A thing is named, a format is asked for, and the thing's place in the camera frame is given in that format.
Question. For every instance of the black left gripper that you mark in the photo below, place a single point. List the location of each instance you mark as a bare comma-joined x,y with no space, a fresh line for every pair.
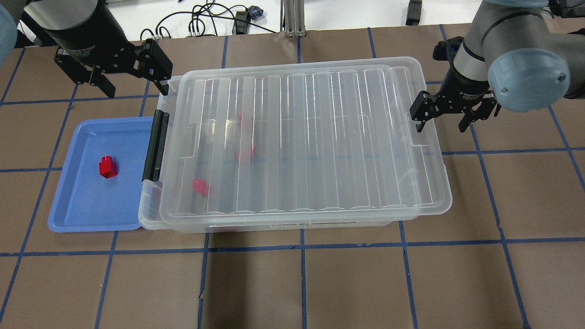
89,37

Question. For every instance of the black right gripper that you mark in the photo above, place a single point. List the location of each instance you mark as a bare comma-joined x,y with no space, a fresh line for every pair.
467,87

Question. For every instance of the clear plastic box lid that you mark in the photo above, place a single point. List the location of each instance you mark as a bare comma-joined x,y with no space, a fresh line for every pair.
392,82

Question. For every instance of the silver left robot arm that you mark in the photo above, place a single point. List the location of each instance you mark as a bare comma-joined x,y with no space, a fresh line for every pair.
12,11

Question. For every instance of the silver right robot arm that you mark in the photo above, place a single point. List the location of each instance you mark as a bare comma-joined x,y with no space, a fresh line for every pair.
508,59

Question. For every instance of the clear plastic storage box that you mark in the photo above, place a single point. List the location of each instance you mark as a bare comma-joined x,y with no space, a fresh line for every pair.
324,157

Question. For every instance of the blue plastic tray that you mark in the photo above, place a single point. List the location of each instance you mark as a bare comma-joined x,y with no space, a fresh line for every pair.
86,202

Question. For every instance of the black box latch handle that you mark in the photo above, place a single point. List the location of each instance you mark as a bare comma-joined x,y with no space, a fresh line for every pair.
156,146

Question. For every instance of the aluminium frame post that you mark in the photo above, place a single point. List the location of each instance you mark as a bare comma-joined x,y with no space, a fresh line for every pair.
293,18

